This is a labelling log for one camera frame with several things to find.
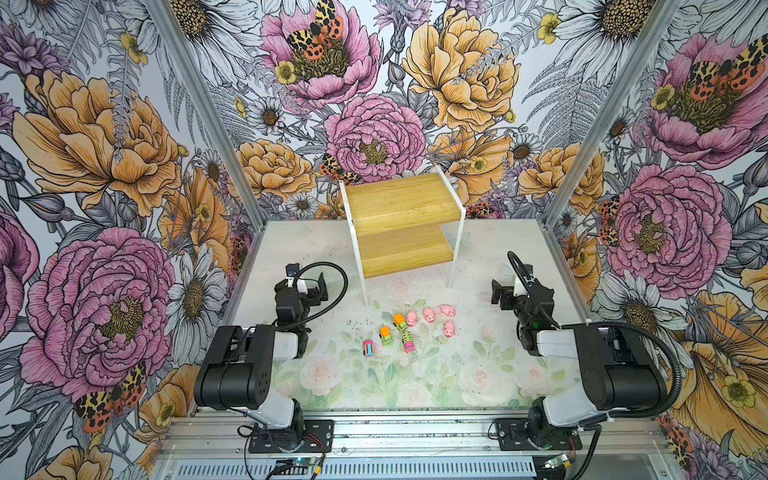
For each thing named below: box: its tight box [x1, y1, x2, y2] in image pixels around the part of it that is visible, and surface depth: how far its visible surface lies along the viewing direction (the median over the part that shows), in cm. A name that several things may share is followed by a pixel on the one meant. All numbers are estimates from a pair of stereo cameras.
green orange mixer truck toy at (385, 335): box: [379, 326, 392, 346], surface depth 91 cm
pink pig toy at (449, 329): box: [444, 320, 455, 338], surface depth 93 cm
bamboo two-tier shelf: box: [339, 165, 467, 307], surface depth 82 cm
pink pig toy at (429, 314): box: [423, 307, 436, 323], surface depth 96 cm
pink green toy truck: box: [403, 331, 415, 353], surface depth 89 cm
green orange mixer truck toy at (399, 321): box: [393, 313, 407, 331], surface depth 93 cm
